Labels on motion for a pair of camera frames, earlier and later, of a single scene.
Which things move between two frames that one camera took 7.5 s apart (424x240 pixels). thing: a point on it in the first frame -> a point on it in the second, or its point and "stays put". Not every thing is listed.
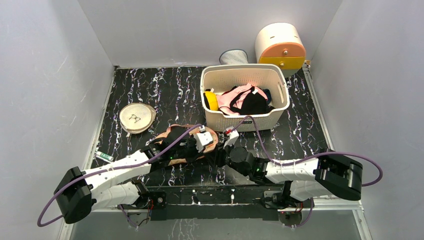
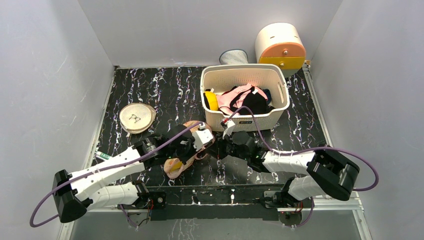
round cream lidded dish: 136,117 stays put
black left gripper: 192,141 stays put
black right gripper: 223,154 -> 230,145
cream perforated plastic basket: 226,77 stays put
